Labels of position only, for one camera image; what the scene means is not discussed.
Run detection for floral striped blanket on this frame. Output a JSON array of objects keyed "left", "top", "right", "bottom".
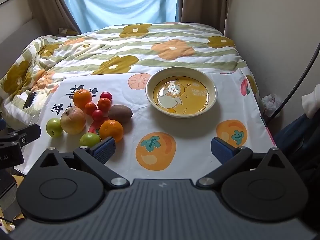
[{"left": 0, "top": 22, "right": 265, "bottom": 130}]

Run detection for light blue window cloth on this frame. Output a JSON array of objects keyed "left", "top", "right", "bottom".
[{"left": 62, "top": 0, "right": 184, "bottom": 32}]

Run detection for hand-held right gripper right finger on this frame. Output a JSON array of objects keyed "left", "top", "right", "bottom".
[{"left": 196, "top": 137, "right": 292, "bottom": 189}]

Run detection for green apple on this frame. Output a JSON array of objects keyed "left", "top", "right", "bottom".
[
  {"left": 79, "top": 132, "right": 101, "bottom": 148},
  {"left": 46, "top": 118, "right": 63, "bottom": 138}
]

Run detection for large orange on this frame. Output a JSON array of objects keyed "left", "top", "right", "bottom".
[
  {"left": 73, "top": 89, "right": 92, "bottom": 108},
  {"left": 99, "top": 120, "right": 124, "bottom": 143}
]

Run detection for white plastic bag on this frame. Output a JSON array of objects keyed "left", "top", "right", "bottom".
[{"left": 261, "top": 94, "right": 284, "bottom": 118}]

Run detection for brown curtain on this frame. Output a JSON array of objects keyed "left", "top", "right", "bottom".
[
  {"left": 180, "top": 0, "right": 232, "bottom": 35},
  {"left": 24, "top": 0, "right": 82, "bottom": 34}
]

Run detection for red yellow apple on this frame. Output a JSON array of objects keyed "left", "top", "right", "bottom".
[{"left": 60, "top": 107, "right": 86, "bottom": 134}]

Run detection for person's blue jeans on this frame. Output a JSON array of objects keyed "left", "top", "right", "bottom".
[{"left": 274, "top": 114, "right": 320, "bottom": 172}]

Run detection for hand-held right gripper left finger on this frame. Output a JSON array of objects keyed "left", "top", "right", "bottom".
[{"left": 32, "top": 136, "right": 130, "bottom": 190}]

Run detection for black cable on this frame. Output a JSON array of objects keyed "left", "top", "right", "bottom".
[{"left": 266, "top": 41, "right": 320, "bottom": 125}]

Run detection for brown kiwi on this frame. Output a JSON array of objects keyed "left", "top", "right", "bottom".
[{"left": 108, "top": 105, "right": 134, "bottom": 124}]

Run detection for floral pillow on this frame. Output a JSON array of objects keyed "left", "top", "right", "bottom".
[{"left": 56, "top": 27, "right": 80, "bottom": 37}]

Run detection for small mandarin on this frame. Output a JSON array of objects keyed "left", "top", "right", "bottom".
[
  {"left": 84, "top": 102, "right": 97, "bottom": 115},
  {"left": 97, "top": 97, "right": 112, "bottom": 113}
]

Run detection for grey padded bed frame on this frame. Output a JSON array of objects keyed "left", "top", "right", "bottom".
[{"left": 0, "top": 17, "right": 45, "bottom": 64}]

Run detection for yellow duck print bowl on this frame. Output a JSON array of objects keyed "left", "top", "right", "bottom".
[{"left": 146, "top": 67, "right": 218, "bottom": 118}]

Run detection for black smartphone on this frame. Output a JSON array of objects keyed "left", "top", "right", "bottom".
[{"left": 23, "top": 92, "right": 37, "bottom": 109}]

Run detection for person's white top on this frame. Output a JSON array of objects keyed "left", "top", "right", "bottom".
[{"left": 301, "top": 84, "right": 320, "bottom": 119}]

